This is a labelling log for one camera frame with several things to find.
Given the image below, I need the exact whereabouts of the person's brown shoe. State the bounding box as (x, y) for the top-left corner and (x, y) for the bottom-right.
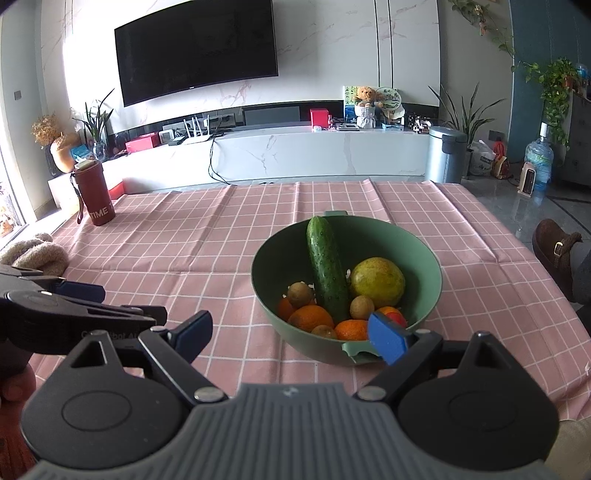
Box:
(532, 219), (583, 278)

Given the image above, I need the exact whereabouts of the white plastic bag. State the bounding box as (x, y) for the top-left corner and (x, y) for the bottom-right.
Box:
(468, 140), (498, 176)

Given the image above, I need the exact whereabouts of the trailing green vine plant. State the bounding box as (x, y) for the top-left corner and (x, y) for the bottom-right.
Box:
(449, 0), (588, 149)

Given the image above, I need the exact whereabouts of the long-leaf potted plant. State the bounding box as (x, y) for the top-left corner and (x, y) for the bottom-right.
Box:
(428, 82), (505, 136)

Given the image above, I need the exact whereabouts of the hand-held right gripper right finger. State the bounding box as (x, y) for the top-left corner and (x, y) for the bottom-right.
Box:
(355, 311), (520, 402)

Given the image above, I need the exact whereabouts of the orange vase with dried flowers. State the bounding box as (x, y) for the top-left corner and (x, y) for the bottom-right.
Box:
(31, 113), (82, 174)

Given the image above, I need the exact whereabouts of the green bowl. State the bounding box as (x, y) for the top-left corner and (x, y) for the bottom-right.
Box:
(251, 211), (443, 367)

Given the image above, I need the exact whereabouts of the green cucumber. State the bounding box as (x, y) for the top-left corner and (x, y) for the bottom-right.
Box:
(307, 216), (350, 322)

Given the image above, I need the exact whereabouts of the black power cable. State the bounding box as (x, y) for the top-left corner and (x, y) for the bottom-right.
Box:
(207, 133), (237, 186)

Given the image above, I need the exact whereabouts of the silver trash can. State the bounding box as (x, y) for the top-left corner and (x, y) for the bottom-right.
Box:
(427, 127), (468, 184)

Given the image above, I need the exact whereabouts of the decorative round plate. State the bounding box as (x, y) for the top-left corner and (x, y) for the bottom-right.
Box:
(376, 88), (403, 112)

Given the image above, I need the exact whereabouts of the black flat television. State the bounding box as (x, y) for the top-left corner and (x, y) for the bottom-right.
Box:
(115, 0), (279, 108)

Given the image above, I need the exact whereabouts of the green plant in glass vase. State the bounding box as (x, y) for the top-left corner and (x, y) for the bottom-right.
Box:
(73, 89), (116, 161)

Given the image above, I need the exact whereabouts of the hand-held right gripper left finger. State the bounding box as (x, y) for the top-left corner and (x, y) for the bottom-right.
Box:
(60, 310), (229, 404)

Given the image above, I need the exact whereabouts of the blue water jug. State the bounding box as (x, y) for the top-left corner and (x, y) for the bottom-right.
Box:
(525, 122), (554, 192)

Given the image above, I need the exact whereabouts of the grey drawer cabinet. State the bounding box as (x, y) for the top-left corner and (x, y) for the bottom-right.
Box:
(562, 90), (591, 186)

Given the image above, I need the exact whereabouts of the pink box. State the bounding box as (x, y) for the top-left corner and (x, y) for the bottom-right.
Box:
(125, 133), (158, 153)

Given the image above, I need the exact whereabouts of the white marble media cabinet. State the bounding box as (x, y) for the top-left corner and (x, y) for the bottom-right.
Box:
(48, 126), (433, 195)

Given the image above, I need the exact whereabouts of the brown teddy bear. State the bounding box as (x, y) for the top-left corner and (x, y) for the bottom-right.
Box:
(355, 86), (385, 110)

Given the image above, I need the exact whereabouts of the landscape picture card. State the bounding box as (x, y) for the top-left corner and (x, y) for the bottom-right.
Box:
(344, 85), (370, 126)

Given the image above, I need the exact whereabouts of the red tumbler with strap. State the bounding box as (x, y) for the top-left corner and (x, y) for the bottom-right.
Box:
(69, 159), (115, 227)

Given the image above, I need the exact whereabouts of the small white heater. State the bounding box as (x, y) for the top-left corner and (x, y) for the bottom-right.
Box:
(517, 161), (539, 195)

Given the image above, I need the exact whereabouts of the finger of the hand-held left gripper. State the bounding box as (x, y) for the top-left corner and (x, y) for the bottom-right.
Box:
(0, 292), (168, 329)
(0, 264), (107, 303)

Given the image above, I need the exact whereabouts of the white router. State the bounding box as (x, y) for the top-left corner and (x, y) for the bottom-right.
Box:
(181, 115), (216, 142)

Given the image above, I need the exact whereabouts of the yellow-green mango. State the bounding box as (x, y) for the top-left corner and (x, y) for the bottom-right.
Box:
(348, 257), (406, 309)

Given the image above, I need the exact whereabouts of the person's left hand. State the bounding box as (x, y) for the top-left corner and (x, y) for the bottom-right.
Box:
(0, 364), (38, 403)

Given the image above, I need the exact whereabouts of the pink checked tablecloth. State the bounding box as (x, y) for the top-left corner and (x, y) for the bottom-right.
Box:
(0, 180), (591, 428)

